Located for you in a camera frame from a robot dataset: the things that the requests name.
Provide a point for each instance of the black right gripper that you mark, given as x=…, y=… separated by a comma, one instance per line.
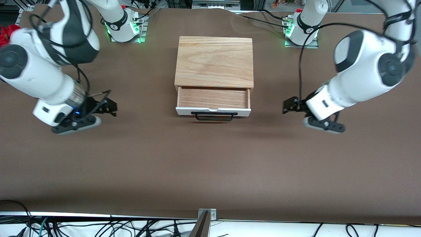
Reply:
x=93, y=106

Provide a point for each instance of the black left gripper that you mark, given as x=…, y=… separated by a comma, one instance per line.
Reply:
x=298, y=104

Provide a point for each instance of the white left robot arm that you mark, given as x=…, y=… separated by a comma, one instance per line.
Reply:
x=361, y=75

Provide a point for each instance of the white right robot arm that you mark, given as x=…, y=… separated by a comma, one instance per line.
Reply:
x=33, y=75

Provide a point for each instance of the light wooden drawer cabinet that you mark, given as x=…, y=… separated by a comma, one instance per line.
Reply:
x=213, y=62

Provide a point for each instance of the brown table mat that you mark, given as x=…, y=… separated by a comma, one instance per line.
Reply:
x=210, y=164

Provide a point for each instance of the red artificial rose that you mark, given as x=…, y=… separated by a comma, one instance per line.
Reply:
x=4, y=39
x=13, y=29

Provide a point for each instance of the grey power strip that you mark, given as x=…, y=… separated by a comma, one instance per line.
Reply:
x=215, y=4

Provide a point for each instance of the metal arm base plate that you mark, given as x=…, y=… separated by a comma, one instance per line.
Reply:
x=143, y=33
x=312, y=44

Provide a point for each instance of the silver table edge rail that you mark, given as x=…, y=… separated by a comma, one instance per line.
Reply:
x=82, y=215

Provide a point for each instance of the aluminium frame profile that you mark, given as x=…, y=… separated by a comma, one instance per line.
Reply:
x=24, y=5

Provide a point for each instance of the metal table edge bracket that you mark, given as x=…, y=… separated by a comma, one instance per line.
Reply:
x=212, y=214

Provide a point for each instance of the dark wedge-shaped post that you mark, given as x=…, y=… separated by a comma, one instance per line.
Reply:
x=202, y=228

